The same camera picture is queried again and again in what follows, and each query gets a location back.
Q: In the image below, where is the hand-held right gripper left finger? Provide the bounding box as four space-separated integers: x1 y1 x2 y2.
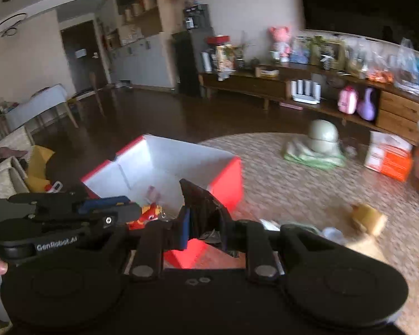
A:
105 206 191 282

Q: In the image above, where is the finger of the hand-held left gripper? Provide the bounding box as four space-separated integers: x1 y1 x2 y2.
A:
8 186 131 214
28 203 142 226

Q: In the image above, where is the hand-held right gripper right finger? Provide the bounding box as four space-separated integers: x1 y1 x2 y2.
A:
217 212 339 284

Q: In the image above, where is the red snack packet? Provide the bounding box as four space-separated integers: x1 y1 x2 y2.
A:
127 203 165 230

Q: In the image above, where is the black item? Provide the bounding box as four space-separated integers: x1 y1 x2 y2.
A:
180 179 232 242

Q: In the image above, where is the red cardboard box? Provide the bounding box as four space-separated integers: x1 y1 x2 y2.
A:
81 134 244 270

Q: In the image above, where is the yellow cushion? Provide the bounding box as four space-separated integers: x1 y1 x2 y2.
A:
24 145 55 193

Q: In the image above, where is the green folded cloth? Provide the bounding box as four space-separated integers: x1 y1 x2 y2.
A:
282 139 347 171

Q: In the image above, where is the wooden chair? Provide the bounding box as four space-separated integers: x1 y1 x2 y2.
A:
67 73 105 128

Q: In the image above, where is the yellow small object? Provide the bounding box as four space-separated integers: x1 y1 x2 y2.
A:
348 203 388 238

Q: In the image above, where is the dining table with white cloth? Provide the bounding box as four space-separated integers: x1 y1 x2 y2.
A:
3 84 68 137

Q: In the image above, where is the stack of green bowls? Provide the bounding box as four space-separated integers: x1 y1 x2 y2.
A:
308 119 340 155

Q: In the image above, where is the orange white tissue box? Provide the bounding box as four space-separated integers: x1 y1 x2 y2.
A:
364 131 415 183

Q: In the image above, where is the white router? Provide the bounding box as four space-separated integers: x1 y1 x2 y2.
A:
291 79 322 105

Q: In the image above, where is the pink toy backpack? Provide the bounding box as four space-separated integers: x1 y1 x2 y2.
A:
338 87 359 114

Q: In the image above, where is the black water dispenser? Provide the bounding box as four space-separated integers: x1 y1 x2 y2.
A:
172 4 214 97

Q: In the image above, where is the small cardboard box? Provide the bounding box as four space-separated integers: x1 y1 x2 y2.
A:
255 65 280 79

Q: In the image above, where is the colourful snack box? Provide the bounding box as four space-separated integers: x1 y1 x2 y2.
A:
215 44 239 73

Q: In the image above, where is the purple plastic item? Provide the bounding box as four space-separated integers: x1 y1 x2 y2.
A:
356 88 378 121

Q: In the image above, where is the wooden television cabinet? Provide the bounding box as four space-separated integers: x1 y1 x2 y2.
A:
198 64 419 145

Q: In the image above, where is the round ceiling light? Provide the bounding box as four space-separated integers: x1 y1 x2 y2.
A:
0 13 28 37

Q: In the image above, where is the pink plush toy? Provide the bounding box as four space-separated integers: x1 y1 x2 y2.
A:
268 25 293 63

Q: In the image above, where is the bag of oranges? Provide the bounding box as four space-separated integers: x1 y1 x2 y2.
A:
365 54 395 84

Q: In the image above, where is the clear plastic bag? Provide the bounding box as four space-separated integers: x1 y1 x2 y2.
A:
394 38 419 95

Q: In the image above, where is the black television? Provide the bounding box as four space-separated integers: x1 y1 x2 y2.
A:
298 0 419 44

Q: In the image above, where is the picture frame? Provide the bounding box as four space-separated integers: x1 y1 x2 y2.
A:
316 38 347 71

